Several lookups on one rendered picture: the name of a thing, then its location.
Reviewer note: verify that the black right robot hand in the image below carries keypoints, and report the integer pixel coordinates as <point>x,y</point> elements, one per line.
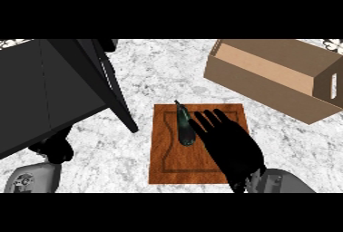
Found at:
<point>233,148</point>

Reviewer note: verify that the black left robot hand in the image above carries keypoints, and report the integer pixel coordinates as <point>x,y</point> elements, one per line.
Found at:
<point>56,148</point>

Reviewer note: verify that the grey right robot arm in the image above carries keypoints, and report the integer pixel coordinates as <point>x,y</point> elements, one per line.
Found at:
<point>279,181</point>

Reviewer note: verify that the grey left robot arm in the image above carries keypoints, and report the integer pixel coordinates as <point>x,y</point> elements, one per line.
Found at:
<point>33,178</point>

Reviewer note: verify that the brown wooden cutting board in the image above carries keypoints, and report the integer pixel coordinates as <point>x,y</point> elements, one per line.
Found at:
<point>189,157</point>

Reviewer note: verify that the open cardboard box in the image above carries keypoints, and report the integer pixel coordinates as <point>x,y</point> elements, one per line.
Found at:
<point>282,75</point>

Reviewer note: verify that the dark grey appliance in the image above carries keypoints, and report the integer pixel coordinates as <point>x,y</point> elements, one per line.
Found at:
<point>41,90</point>

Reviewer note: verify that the dark grey open door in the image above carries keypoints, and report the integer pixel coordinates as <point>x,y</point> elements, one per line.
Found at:
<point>106,81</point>

